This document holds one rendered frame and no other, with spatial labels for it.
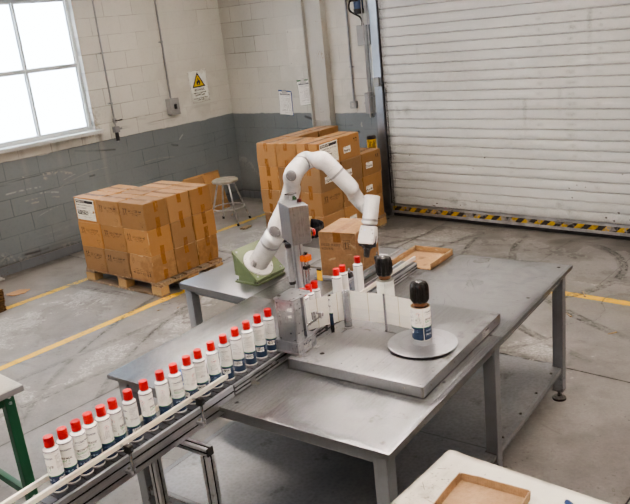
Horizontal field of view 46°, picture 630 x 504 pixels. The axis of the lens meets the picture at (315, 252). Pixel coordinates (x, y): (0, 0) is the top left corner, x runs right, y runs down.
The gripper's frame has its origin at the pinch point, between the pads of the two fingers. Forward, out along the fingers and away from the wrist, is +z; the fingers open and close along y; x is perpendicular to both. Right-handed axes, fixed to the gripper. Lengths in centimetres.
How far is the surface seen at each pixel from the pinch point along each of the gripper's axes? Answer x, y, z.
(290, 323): -79, 14, 33
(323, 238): 13.6, -38.8, -6.1
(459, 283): 40, 37, 12
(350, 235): 14.8, -21.1, -9.2
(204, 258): 186, -301, 23
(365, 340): -49, 35, 39
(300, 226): -60, -1, -10
